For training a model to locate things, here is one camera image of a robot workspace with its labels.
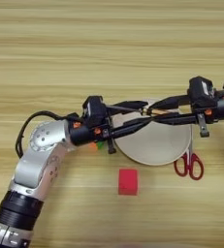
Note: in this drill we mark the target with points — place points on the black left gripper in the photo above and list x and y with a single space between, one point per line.
84 134

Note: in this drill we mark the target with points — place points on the round beige plate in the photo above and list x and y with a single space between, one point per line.
155 145

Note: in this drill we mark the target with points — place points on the multicoloured puzzle cube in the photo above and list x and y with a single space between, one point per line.
100 145

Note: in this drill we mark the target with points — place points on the red block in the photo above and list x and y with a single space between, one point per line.
128 182

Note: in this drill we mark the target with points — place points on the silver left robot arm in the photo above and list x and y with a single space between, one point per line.
39 161

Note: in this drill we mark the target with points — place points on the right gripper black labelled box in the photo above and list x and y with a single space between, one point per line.
199 90

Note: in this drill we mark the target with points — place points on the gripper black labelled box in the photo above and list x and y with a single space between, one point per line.
199 90
95 111

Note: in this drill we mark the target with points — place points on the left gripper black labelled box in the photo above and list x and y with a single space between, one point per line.
95 111

